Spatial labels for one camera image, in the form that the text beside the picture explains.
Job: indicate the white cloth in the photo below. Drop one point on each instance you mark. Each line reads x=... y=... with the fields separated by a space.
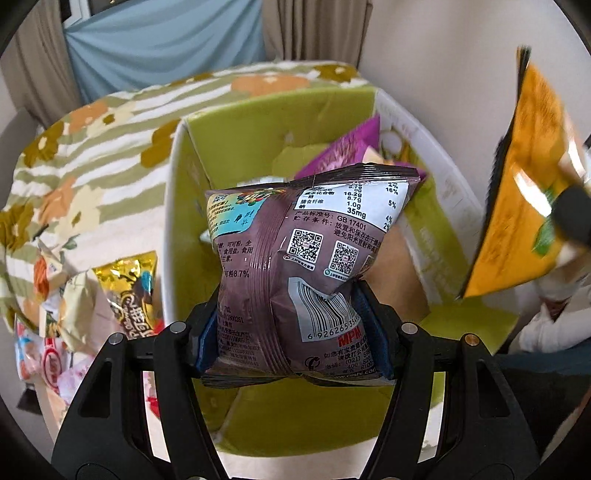
x=558 y=314

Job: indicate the orange snack packet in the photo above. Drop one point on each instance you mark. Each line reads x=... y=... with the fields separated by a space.
x=517 y=184

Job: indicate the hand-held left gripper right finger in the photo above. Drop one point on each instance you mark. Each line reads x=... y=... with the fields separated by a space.
x=375 y=325

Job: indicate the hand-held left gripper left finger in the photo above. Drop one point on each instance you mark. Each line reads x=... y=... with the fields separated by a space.
x=206 y=339

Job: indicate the green cardboard box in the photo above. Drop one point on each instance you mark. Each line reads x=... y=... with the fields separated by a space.
x=323 y=110

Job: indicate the pink and white snack packet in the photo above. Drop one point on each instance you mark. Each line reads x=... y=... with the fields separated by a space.
x=74 y=381

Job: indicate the brown snack packet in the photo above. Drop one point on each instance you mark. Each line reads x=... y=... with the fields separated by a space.
x=286 y=258

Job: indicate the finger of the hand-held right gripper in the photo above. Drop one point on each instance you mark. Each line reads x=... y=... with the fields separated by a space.
x=575 y=207

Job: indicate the cream snack packet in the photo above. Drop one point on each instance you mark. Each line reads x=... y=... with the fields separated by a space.
x=83 y=304

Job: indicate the floral striped blanket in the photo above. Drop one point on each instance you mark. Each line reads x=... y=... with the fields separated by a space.
x=115 y=161

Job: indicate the beige curtain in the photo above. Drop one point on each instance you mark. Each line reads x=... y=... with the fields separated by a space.
x=37 y=60
x=318 y=27

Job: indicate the gold snack packet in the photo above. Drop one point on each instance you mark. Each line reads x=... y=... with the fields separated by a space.
x=129 y=295

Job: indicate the dark cloth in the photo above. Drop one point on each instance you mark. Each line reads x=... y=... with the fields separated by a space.
x=545 y=397

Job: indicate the red and white snack packet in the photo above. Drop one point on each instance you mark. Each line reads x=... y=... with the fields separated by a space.
x=44 y=360

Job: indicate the purple snack packet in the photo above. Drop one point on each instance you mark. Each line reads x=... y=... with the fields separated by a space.
x=341 y=147

